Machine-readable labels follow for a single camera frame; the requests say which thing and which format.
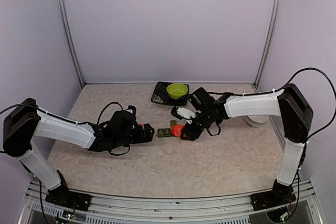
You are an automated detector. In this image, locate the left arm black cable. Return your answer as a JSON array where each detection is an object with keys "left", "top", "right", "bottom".
[{"left": 97, "top": 101, "right": 124, "bottom": 125}]

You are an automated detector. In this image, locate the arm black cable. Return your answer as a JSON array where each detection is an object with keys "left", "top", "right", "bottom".
[
  {"left": 97, "top": 101, "right": 124, "bottom": 125},
  {"left": 280, "top": 68, "right": 336, "bottom": 141}
]

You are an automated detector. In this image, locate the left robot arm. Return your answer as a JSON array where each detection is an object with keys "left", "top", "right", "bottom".
[{"left": 3, "top": 98, "right": 155, "bottom": 206}]

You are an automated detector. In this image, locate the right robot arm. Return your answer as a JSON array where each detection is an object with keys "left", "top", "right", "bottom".
[{"left": 171, "top": 83, "right": 313, "bottom": 205}]

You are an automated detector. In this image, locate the green pill organizer box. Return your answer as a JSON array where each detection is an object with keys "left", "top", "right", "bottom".
[{"left": 157, "top": 120, "right": 176, "bottom": 138}]

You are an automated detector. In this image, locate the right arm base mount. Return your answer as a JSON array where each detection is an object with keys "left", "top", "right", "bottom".
[{"left": 250, "top": 187, "right": 297, "bottom": 211}]

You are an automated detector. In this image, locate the aluminium corner post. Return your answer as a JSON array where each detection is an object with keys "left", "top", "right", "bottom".
[
  {"left": 254, "top": 0, "right": 281, "bottom": 90},
  {"left": 57, "top": 0, "right": 86, "bottom": 89}
]

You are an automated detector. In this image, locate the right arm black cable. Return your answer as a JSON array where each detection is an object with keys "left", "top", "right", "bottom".
[{"left": 280, "top": 68, "right": 336, "bottom": 141}]

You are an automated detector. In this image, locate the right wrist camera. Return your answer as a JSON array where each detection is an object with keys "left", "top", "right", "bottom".
[{"left": 176, "top": 107, "right": 196, "bottom": 121}]

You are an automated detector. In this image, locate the black patterned tray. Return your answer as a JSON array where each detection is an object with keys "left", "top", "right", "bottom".
[{"left": 151, "top": 81, "right": 187, "bottom": 106}]

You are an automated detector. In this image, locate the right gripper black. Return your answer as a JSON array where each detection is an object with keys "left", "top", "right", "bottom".
[{"left": 180, "top": 109, "right": 213, "bottom": 141}]

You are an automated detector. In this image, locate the red pill bottle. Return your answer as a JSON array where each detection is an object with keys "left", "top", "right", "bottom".
[{"left": 171, "top": 124, "right": 184, "bottom": 137}]

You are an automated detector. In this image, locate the right aluminium corner post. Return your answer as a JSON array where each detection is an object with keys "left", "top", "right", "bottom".
[{"left": 254, "top": 0, "right": 281, "bottom": 90}]

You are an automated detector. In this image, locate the aluminium front frame rail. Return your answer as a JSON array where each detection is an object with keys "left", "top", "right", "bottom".
[{"left": 18, "top": 180, "right": 323, "bottom": 224}]

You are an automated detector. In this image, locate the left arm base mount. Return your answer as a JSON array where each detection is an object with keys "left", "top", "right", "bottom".
[{"left": 45, "top": 188, "right": 92, "bottom": 211}]

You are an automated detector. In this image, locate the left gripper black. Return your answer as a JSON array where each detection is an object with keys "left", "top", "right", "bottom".
[{"left": 113, "top": 123, "right": 155, "bottom": 149}]

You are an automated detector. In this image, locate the white bottle lid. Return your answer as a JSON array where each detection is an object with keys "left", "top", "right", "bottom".
[{"left": 246, "top": 115, "right": 269, "bottom": 127}]

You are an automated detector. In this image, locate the lime green bowl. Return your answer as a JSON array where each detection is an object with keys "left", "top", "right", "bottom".
[{"left": 166, "top": 83, "right": 188, "bottom": 100}]

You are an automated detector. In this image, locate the left aluminium corner post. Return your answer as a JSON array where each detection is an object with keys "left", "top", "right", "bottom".
[{"left": 57, "top": 0, "right": 86, "bottom": 89}]

